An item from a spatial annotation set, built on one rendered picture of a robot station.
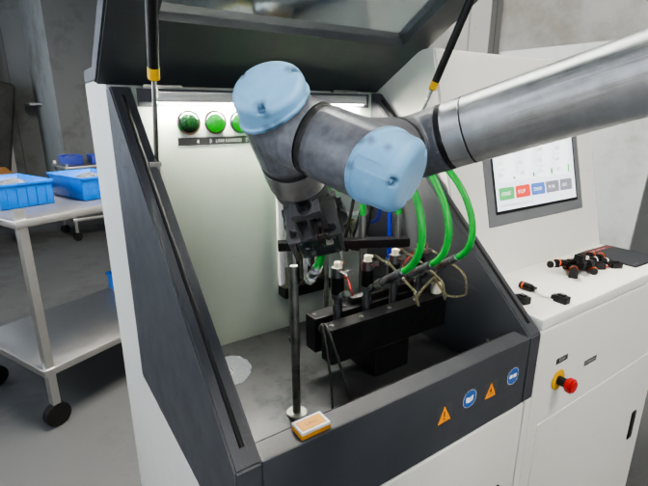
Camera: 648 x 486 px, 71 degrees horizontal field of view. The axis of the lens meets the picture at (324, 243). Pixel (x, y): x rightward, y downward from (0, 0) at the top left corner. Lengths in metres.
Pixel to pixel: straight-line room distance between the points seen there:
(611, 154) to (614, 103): 2.35
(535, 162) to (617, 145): 1.41
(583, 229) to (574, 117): 1.20
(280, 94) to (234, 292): 0.79
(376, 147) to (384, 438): 0.54
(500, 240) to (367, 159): 0.93
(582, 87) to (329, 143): 0.23
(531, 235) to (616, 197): 1.42
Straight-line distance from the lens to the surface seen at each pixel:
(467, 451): 1.03
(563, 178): 1.57
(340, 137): 0.42
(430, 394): 0.85
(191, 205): 1.07
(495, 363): 0.97
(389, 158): 0.40
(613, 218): 2.81
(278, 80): 0.45
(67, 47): 6.73
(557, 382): 1.22
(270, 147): 0.46
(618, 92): 0.48
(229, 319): 1.19
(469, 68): 1.28
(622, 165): 2.81
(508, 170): 1.34
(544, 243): 1.48
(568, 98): 0.48
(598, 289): 1.31
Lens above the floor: 1.40
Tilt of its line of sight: 16 degrees down
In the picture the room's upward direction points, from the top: straight up
